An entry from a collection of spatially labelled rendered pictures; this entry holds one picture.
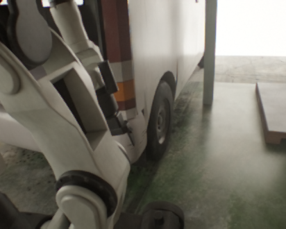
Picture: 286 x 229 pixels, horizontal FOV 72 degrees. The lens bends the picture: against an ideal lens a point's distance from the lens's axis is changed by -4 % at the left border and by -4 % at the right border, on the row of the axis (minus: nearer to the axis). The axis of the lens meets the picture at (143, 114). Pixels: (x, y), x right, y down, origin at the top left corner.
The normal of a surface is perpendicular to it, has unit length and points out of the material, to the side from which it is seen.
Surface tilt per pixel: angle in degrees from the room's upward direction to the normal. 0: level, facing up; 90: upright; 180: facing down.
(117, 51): 85
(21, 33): 90
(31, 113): 115
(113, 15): 85
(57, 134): 90
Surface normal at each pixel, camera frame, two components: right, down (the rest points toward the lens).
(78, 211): -0.19, 0.47
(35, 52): 0.98, 0.00
